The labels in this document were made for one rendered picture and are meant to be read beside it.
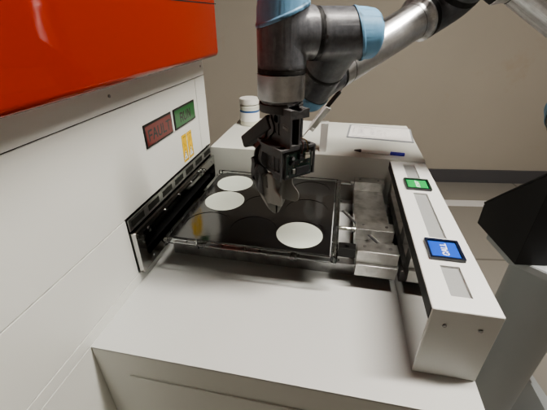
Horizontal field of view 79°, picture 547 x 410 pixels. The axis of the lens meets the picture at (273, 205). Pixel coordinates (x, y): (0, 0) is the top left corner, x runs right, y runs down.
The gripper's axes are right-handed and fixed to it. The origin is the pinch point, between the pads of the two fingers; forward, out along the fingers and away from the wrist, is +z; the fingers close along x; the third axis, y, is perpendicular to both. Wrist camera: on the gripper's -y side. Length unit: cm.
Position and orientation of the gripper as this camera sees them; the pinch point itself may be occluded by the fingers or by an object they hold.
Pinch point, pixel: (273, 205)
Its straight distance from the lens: 64.5
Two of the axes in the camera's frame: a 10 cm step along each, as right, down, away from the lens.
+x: 8.3, -2.7, 4.9
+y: 5.6, 4.0, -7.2
